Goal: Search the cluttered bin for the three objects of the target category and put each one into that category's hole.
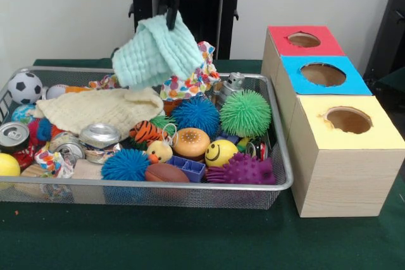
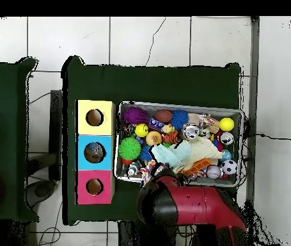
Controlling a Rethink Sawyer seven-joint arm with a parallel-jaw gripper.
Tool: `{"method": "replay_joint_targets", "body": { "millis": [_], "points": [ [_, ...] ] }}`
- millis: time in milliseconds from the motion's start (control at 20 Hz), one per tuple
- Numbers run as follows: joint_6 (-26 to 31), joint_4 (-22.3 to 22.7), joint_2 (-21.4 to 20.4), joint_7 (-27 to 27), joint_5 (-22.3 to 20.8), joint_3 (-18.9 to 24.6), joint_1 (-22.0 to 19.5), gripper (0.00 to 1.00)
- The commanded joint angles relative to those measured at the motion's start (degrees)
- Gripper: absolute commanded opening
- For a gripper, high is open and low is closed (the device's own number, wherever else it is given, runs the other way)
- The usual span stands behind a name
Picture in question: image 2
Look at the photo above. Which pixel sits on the green rubber koosh ball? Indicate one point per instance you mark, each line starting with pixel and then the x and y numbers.
pixel 129 148

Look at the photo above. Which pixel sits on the yellow ball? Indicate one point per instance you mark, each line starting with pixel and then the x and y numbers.
pixel 141 130
pixel 226 124

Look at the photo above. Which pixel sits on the cream knitted cloth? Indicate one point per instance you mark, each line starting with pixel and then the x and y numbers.
pixel 204 150

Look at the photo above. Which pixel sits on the black stand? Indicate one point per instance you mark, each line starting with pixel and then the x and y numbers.
pixel 55 123

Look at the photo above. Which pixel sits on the blue rubber koosh ball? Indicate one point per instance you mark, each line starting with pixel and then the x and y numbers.
pixel 179 119

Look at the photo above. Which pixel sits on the mint green cloth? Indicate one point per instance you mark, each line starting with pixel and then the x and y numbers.
pixel 170 153

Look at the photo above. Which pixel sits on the brown toy football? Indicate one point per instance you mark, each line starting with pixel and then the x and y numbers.
pixel 163 115

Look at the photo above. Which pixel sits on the grey metal bar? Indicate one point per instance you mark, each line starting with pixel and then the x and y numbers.
pixel 254 77

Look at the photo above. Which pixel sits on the dark green table cloth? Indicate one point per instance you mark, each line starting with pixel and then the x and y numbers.
pixel 4 89
pixel 147 84

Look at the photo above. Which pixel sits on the small soccer ball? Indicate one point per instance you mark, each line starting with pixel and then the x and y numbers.
pixel 229 167

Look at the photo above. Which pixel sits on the wooden box with three holes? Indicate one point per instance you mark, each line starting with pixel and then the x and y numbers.
pixel 104 128

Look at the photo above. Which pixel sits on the dark grey rounded base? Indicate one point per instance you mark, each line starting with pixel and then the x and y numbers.
pixel 41 191

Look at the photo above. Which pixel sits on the purple spiky ball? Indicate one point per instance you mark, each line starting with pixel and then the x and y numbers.
pixel 135 115

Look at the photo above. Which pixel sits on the tan toy burger bun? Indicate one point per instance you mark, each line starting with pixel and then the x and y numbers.
pixel 153 138

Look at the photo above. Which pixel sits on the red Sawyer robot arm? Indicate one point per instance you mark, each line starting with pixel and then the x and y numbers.
pixel 199 205

